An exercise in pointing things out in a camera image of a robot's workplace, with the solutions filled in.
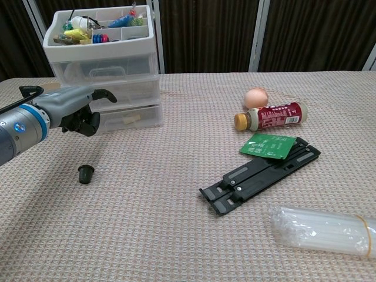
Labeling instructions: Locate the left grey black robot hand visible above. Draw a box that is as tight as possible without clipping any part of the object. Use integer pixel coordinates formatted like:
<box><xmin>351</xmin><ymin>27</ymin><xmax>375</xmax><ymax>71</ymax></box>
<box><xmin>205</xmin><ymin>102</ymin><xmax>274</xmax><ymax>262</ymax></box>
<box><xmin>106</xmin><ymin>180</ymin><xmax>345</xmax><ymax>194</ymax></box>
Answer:
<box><xmin>31</xmin><ymin>86</ymin><xmax>118</xmax><ymax>137</ymax></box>

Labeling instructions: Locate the small black plastic cap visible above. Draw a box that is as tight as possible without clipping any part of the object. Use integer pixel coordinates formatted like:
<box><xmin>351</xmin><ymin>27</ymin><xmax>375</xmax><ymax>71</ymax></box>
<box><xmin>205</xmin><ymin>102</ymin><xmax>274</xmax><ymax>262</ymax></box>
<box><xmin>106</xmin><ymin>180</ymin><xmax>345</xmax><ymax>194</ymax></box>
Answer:
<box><xmin>78</xmin><ymin>164</ymin><xmax>95</xmax><ymax>185</ymax></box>

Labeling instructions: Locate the clear drawer with eraser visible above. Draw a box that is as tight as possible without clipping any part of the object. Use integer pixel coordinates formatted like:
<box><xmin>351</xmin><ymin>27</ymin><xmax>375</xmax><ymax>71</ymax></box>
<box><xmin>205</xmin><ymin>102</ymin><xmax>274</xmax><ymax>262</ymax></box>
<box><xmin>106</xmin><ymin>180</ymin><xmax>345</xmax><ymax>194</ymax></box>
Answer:
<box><xmin>90</xmin><ymin>104</ymin><xmax>163</xmax><ymax>132</ymax></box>

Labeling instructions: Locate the clear drawer with blue clip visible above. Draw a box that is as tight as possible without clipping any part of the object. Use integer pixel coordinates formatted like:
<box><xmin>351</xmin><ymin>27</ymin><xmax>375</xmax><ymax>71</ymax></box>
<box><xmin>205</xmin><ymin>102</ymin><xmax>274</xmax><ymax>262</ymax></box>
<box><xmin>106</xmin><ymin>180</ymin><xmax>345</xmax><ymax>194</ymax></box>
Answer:
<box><xmin>60</xmin><ymin>76</ymin><xmax>162</xmax><ymax>108</ymax></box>

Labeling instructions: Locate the blue plastic packet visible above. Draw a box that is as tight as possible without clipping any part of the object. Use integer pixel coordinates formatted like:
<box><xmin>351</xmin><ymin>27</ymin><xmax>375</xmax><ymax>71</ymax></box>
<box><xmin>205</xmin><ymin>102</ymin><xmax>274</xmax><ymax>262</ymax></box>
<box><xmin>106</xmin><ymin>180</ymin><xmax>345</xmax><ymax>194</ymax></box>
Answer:
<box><xmin>108</xmin><ymin>16</ymin><xmax>132</xmax><ymax>29</ymax></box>

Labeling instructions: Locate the white round trinket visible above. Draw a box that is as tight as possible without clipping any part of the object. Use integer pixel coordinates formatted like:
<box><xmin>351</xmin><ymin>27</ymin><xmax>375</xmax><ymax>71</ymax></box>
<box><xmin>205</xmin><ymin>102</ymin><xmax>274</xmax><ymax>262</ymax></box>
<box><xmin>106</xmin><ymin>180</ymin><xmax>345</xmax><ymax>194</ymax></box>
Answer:
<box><xmin>70</xmin><ymin>16</ymin><xmax>89</xmax><ymax>30</ymax></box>

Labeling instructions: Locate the beige woven tablecloth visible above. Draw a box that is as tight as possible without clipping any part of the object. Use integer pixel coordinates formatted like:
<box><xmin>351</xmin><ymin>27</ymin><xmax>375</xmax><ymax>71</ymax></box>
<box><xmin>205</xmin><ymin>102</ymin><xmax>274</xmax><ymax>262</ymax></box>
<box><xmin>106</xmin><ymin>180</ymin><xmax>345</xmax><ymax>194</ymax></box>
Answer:
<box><xmin>0</xmin><ymin>70</ymin><xmax>376</xmax><ymax>282</ymax></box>

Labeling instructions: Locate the dark brown pleated curtain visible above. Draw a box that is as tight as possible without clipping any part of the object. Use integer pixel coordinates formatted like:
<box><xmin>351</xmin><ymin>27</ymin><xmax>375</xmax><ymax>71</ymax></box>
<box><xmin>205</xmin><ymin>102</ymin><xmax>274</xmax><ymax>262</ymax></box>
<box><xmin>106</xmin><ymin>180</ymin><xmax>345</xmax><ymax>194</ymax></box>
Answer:
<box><xmin>0</xmin><ymin>0</ymin><xmax>376</xmax><ymax>83</ymax></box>

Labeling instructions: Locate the brown egg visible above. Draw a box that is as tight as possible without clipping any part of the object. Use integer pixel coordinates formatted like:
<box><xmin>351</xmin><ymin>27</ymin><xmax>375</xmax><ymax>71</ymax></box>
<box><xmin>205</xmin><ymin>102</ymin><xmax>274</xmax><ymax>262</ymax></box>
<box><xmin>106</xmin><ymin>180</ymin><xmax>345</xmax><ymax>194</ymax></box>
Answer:
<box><xmin>244</xmin><ymin>87</ymin><xmax>270</xmax><ymax>108</ymax></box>

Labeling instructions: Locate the green tea packet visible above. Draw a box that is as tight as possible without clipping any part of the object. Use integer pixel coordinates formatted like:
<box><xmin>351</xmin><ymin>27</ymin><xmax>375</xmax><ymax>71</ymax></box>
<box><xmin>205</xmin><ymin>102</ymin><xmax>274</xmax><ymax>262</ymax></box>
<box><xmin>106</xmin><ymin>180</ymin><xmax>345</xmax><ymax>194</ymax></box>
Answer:
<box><xmin>239</xmin><ymin>133</ymin><xmax>297</xmax><ymax>160</ymax></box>

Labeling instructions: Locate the black folding stand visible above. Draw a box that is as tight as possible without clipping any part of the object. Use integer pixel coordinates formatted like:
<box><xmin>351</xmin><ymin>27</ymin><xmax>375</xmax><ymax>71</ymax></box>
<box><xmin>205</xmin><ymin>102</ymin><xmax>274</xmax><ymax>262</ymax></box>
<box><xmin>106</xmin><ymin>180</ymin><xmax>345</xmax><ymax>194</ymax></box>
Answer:
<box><xmin>199</xmin><ymin>136</ymin><xmax>321</xmax><ymax>217</ymax></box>

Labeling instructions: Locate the red label drink bottle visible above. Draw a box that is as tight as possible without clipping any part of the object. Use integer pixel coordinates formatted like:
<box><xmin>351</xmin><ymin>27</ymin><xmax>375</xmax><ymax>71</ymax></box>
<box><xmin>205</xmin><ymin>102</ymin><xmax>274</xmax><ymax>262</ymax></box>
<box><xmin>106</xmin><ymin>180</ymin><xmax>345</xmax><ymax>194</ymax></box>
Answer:
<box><xmin>234</xmin><ymin>101</ymin><xmax>308</xmax><ymax>131</ymax></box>

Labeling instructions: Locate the clear wrapped straw bundle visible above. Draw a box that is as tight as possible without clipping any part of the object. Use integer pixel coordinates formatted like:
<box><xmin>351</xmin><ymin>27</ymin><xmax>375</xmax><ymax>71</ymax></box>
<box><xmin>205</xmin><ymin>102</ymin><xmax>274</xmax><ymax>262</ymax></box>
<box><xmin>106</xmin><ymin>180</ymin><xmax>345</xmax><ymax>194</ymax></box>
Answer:
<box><xmin>268</xmin><ymin>205</ymin><xmax>376</xmax><ymax>259</ymax></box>

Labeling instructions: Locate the yellow rubber band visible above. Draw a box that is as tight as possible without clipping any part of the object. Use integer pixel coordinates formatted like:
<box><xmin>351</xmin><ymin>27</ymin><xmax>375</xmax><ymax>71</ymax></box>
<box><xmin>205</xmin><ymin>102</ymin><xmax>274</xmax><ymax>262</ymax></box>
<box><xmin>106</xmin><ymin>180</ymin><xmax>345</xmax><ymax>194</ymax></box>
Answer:
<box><xmin>355</xmin><ymin>216</ymin><xmax>373</xmax><ymax>259</ymax></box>

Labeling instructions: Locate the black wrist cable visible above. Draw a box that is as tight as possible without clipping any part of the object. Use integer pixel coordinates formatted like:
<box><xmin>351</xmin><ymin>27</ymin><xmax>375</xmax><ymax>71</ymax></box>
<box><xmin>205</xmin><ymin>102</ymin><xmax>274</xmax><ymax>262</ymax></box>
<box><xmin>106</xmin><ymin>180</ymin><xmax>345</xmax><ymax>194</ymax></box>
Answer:
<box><xmin>0</xmin><ymin>85</ymin><xmax>45</xmax><ymax>114</ymax></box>

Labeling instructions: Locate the white plastic drawer unit frame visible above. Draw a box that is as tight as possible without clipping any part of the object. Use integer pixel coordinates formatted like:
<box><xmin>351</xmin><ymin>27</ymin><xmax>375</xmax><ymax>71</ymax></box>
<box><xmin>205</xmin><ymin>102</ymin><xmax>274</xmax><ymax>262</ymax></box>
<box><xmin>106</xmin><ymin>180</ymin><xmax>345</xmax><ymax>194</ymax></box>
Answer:
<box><xmin>43</xmin><ymin>5</ymin><xmax>164</xmax><ymax>132</ymax></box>

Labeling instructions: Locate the clear drawer with wide handle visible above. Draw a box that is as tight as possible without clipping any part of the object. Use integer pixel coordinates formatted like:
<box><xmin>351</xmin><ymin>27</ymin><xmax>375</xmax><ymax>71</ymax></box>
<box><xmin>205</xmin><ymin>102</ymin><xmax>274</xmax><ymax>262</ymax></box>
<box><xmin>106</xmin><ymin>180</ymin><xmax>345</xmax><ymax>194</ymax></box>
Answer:
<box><xmin>50</xmin><ymin>55</ymin><xmax>159</xmax><ymax>85</ymax></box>

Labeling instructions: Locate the white partition post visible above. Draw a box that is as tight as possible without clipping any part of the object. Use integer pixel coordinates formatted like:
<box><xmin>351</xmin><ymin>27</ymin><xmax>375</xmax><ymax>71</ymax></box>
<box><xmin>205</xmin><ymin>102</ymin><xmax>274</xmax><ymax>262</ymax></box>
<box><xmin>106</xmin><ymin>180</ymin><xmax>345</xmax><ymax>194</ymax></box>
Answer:
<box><xmin>361</xmin><ymin>46</ymin><xmax>376</xmax><ymax>72</ymax></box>
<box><xmin>22</xmin><ymin>0</ymin><xmax>48</xmax><ymax>39</ymax></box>
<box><xmin>249</xmin><ymin>0</ymin><xmax>270</xmax><ymax>73</ymax></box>
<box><xmin>146</xmin><ymin>0</ymin><xmax>166</xmax><ymax>74</ymax></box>

